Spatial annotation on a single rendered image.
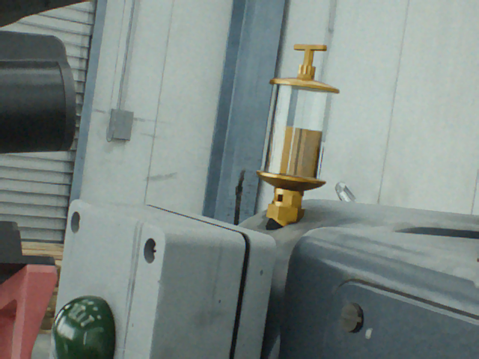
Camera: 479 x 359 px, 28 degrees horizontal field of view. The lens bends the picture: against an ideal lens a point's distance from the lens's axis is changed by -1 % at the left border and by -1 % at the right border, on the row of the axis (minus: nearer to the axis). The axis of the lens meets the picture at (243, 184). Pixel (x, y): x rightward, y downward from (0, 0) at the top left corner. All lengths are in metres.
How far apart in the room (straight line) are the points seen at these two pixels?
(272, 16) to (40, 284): 8.55
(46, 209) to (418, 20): 3.50
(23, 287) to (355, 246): 0.27
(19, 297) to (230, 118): 8.75
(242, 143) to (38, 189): 1.90
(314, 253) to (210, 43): 8.90
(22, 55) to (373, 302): 0.35
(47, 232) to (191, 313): 8.24
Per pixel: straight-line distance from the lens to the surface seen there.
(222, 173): 9.30
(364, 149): 8.10
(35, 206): 8.47
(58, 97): 0.58
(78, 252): 0.36
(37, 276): 0.55
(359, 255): 0.32
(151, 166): 8.98
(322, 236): 0.34
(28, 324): 0.55
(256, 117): 8.99
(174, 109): 9.04
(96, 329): 0.33
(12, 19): 0.64
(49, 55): 0.60
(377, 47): 8.17
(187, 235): 0.31
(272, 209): 0.39
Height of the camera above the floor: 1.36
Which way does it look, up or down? 3 degrees down
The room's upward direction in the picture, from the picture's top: 8 degrees clockwise
